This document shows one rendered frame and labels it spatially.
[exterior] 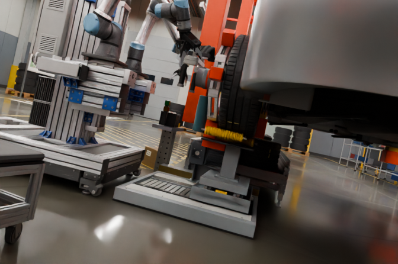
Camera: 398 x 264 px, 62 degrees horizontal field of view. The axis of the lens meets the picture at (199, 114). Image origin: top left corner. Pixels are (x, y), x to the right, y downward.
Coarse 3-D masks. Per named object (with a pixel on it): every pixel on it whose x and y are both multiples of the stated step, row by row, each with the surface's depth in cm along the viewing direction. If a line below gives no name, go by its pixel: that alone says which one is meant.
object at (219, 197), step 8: (200, 184) 220; (192, 192) 199; (200, 192) 199; (208, 192) 198; (216, 192) 197; (224, 192) 196; (232, 192) 216; (248, 192) 227; (200, 200) 198; (208, 200) 197; (216, 200) 196; (224, 200) 196; (232, 200) 195; (240, 200) 194; (248, 200) 193; (232, 208) 194; (240, 208) 194; (248, 208) 193
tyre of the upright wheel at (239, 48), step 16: (240, 48) 197; (240, 64) 191; (224, 80) 192; (224, 96) 193; (240, 96) 190; (224, 112) 198; (240, 112) 195; (256, 112) 192; (224, 128) 210; (240, 128) 204
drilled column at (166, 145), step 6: (162, 132) 289; (168, 132) 288; (174, 132) 291; (162, 138) 289; (168, 138) 288; (174, 138) 296; (162, 144) 288; (168, 144) 287; (162, 150) 288; (168, 150) 287; (156, 156) 289; (162, 156) 288; (168, 156) 289; (156, 162) 289; (162, 162) 288; (168, 162) 293; (156, 168) 296
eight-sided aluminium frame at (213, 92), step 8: (224, 48) 212; (216, 56) 199; (224, 56) 199; (216, 64) 198; (224, 64) 199; (208, 88) 199; (216, 88) 198; (208, 96) 201; (216, 96) 199; (208, 104) 205; (216, 104) 203; (208, 112) 210; (216, 112) 208; (216, 120) 214
